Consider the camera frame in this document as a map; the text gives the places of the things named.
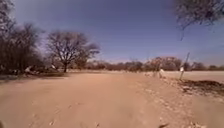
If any broad bare tree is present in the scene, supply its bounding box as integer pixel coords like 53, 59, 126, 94
45, 31, 101, 73

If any pale flat field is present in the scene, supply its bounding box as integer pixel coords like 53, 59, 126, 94
163, 70, 224, 84

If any thin-trunked sparse tree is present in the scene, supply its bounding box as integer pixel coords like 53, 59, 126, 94
173, 0, 224, 42

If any group of dark bare trees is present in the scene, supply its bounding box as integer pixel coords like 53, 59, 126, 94
0, 0, 48, 76

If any thin leaning pole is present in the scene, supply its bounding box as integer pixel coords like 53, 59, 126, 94
179, 52, 191, 81

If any sandy brown dirt track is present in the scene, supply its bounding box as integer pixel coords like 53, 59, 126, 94
0, 71, 224, 128

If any distant row of trees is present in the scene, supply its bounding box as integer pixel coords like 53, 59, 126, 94
83, 55, 224, 72

